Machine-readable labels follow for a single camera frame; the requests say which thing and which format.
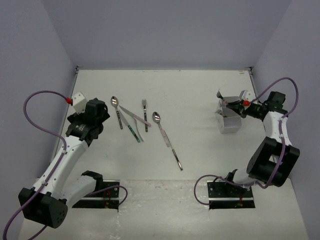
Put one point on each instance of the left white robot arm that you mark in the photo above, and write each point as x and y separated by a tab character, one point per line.
47	203

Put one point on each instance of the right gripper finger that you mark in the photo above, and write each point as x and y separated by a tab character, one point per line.
232	111
231	100

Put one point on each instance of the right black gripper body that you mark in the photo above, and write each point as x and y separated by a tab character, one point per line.
253	111

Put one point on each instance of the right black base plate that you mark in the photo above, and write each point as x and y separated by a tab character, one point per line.
222	195

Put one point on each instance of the knife with pink handle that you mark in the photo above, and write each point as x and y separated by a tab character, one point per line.
135	116

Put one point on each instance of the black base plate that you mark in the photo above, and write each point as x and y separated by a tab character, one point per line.
222	195
104	200

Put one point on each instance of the spoon with dark handle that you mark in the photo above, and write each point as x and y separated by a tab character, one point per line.
114	102

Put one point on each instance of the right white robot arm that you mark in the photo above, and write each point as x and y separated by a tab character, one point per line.
275	157

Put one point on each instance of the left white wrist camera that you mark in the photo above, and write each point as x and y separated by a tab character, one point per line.
79	102

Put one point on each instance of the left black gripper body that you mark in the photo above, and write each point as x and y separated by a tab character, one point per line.
75	116

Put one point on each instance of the spoon with pink handle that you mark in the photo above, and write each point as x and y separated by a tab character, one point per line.
157	119

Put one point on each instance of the white divided utensil container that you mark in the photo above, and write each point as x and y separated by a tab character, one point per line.
227	120

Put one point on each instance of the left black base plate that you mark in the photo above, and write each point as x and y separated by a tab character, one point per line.
104	200

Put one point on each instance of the fork with pink handle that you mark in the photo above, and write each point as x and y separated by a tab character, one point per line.
223	101

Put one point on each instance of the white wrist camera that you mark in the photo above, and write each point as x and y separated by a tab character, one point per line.
79	102
246	95

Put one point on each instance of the knife with teal handle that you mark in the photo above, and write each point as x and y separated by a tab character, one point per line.
126	123

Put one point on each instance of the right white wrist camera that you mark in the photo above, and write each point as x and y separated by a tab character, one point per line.
246	95

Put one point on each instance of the knife with dark handle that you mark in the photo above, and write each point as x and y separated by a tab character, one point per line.
177	159

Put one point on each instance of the fork with dark handle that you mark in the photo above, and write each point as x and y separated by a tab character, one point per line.
144	106

